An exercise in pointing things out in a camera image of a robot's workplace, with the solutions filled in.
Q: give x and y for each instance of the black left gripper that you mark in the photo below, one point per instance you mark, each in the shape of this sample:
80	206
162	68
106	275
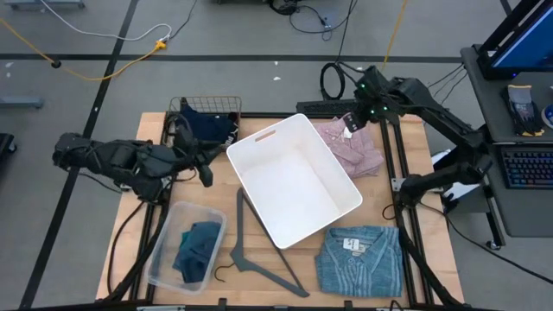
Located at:
190	160

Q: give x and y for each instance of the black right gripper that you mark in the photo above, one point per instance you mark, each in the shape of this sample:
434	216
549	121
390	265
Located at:
376	95

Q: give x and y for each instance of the pink shirt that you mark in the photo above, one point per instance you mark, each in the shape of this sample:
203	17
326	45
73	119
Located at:
358	151

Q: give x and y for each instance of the dark navy printed garment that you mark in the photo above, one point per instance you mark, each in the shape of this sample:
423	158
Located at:
207	127

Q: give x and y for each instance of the dark blue knit cloth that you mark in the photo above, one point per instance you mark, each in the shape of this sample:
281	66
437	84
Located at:
198	250

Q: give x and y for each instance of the blue striped shirt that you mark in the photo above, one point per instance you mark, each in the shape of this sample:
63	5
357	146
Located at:
367	268

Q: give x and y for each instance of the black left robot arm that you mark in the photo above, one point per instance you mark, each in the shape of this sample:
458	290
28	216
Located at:
129	160

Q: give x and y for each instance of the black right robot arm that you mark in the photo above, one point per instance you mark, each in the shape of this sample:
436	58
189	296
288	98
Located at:
432	108

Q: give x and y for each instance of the dark grey clothes hanger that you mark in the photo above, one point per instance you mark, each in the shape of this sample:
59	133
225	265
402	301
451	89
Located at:
240	224

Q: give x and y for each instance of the clear plastic bin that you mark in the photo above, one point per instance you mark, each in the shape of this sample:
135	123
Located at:
168	224

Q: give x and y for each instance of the white plastic laundry basket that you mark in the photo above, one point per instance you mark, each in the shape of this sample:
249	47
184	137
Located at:
294	185

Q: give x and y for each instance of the white paper sheet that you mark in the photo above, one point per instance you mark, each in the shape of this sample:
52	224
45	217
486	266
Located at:
462	190

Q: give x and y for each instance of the grey side desk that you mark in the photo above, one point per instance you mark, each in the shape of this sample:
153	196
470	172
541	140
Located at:
488	112

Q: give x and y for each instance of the grey black work gloves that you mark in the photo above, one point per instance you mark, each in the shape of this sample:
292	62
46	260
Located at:
520	108

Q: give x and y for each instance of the black backlit keyboard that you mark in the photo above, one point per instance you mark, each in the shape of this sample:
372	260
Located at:
531	166

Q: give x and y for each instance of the computer monitor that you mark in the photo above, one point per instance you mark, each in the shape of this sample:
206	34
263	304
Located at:
527	47

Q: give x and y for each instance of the tape roll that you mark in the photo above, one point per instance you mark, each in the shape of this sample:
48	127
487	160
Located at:
549	116

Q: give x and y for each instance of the grey stand foot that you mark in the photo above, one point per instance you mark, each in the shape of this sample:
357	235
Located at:
43	3
21	103

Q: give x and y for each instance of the black caster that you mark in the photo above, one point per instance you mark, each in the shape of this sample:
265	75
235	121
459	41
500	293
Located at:
6	142

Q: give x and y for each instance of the black aluminium table frame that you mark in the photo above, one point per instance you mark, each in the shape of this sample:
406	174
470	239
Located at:
259	115

